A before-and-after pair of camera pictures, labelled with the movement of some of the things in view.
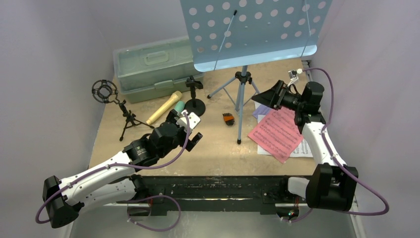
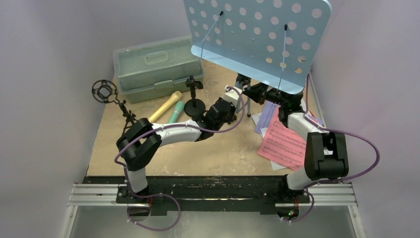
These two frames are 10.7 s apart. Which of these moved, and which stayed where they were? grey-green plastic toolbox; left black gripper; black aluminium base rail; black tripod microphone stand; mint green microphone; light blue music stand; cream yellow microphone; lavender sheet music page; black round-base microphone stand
Moved: light blue music stand; lavender sheet music page; left black gripper
Stayed: mint green microphone; black tripod microphone stand; cream yellow microphone; black aluminium base rail; black round-base microphone stand; grey-green plastic toolbox
